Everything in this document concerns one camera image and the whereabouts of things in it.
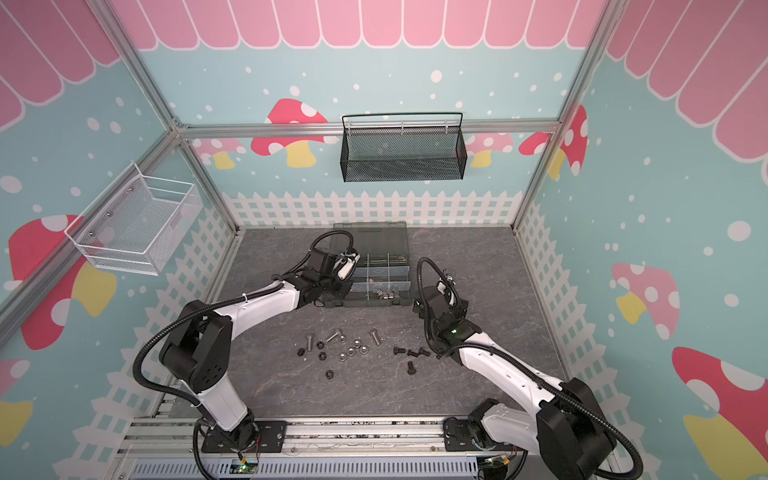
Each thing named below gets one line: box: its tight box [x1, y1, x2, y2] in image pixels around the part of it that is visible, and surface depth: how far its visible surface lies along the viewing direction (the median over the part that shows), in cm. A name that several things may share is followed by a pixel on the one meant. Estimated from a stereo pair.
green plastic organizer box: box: [325, 221, 414, 308], surface depth 102 cm
